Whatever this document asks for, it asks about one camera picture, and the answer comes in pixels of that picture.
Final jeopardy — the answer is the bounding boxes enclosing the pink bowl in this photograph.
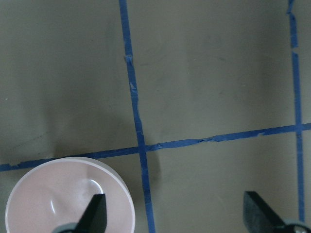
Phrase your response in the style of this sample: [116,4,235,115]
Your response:
[5,157,136,233]

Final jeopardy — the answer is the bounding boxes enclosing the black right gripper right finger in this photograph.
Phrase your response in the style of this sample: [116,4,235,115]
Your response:
[243,191,286,233]

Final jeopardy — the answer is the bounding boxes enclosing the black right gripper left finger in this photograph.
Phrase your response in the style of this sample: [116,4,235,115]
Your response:
[75,194,107,233]

